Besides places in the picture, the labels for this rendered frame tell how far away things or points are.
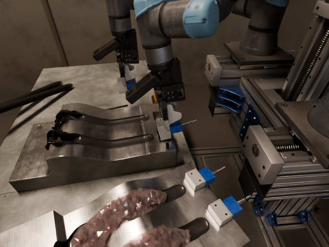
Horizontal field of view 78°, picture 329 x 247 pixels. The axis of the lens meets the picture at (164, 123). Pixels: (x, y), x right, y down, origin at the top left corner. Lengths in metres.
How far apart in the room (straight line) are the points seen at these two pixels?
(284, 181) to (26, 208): 0.72
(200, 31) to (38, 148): 0.63
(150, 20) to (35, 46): 2.31
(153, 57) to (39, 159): 0.49
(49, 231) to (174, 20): 0.52
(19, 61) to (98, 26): 1.02
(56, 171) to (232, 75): 0.76
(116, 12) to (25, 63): 2.23
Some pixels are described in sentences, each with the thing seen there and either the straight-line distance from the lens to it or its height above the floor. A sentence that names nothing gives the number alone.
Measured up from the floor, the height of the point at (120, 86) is 0.94.
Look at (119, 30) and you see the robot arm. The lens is 0.77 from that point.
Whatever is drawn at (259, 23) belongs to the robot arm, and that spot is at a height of 1.15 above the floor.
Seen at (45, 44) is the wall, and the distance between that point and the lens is 2.70.
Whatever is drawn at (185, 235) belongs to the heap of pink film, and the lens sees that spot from 0.54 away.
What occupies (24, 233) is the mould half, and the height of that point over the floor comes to 0.91.
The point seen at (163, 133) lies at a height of 0.92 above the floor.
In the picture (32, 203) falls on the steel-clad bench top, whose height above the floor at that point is 0.80.
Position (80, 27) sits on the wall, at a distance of 2.51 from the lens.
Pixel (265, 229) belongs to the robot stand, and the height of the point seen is 0.22.
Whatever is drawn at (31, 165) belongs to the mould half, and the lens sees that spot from 0.77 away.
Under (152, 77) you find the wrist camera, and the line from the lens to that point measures 0.56.
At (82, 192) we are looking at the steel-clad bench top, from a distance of 0.71.
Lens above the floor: 1.37
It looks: 41 degrees down
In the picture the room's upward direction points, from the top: straight up
